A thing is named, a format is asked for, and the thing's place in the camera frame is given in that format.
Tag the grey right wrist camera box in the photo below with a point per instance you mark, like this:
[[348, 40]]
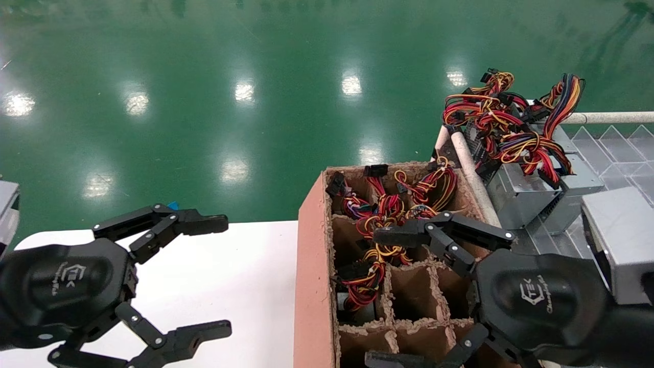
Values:
[[623, 240]]

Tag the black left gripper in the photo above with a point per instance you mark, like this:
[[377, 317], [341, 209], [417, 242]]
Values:
[[66, 286]]

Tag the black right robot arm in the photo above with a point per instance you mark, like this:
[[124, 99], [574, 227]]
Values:
[[633, 337]]

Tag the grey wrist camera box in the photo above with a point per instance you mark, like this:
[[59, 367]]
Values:
[[623, 240], [7, 209]]

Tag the short white rack pipe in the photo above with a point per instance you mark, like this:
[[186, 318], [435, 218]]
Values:
[[441, 140]]

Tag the thin white rack pipe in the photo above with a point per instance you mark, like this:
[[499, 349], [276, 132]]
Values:
[[613, 118]]

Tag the power supply with dark mesh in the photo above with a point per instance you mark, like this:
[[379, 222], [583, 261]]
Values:
[[480, 115]]

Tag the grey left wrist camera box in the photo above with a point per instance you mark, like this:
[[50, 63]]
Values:
[[7, 209]]

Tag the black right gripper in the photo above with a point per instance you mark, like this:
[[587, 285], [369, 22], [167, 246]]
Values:
[[541, 301]]

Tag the brown cardboard box with dividers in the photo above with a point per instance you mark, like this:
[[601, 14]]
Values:
[[311, 281]]

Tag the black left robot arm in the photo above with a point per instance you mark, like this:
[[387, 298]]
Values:
[[7, 340]]

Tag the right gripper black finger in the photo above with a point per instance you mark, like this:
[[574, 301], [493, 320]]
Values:
[[403, 235], [398, 361]]

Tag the blue scrap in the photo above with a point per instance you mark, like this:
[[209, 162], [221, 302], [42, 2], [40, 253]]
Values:
[[173, 205]]

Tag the long white rack pipe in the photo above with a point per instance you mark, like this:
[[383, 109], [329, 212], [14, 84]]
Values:
[[467, 158]]

